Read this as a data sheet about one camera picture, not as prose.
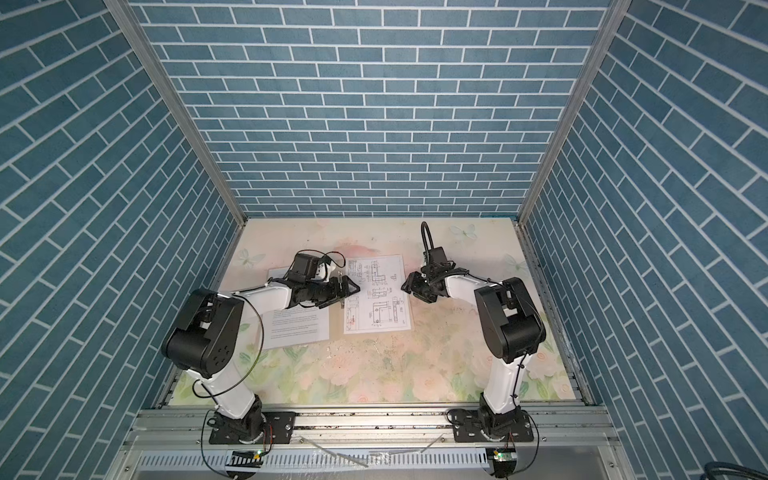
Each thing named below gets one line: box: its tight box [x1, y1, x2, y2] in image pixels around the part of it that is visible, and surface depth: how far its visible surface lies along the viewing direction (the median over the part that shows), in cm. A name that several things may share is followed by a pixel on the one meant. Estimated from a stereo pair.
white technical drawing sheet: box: [344, 255, 412, 335], surface depth 98 cm
